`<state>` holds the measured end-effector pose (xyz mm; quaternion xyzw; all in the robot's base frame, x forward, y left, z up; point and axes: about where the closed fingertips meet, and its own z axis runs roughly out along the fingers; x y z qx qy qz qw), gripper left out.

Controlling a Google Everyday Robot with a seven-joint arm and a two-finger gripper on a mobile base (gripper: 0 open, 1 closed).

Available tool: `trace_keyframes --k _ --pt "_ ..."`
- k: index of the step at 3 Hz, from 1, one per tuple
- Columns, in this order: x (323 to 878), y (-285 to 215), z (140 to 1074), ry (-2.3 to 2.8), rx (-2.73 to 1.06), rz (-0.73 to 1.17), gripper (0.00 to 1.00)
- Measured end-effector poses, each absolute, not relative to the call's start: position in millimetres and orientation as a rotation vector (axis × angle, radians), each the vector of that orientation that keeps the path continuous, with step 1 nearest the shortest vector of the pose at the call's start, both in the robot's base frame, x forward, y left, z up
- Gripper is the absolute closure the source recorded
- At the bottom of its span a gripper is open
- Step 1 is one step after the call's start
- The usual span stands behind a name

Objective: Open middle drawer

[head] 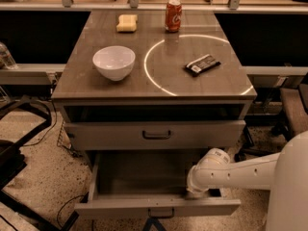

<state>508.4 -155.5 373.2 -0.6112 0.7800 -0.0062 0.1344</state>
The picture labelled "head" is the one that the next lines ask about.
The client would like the grey drawer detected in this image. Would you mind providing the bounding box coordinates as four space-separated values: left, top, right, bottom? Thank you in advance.
64 120 245 151
75 149 241 219

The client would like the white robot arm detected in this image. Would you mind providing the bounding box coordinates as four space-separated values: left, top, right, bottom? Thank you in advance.
187 131 308 231

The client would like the grey wooden drawer cabinet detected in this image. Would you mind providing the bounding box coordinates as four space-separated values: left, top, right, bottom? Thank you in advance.
51 9 258 221

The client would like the black snack bar packet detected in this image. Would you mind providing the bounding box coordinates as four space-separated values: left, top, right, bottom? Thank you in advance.
185 54 220 77

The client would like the white ceramic bowl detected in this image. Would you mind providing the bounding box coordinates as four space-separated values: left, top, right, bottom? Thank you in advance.
92 45 136 81

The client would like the yellow sponge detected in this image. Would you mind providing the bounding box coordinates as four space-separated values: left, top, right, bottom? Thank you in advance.
116 14 138 33

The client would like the orange soda can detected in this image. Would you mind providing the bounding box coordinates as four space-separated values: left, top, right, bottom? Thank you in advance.
165 0 182 32

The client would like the blue tape cross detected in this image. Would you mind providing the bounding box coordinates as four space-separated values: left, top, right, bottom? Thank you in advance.
142 218 167 231

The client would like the black chair left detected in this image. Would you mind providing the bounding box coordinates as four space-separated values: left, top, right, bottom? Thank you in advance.
0 96 79 231

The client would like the clear plastic bottle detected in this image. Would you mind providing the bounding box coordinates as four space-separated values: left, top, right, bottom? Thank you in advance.
0 42 18 69

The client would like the black floor cable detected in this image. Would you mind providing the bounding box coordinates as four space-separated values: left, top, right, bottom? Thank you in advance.
56 192 90 229

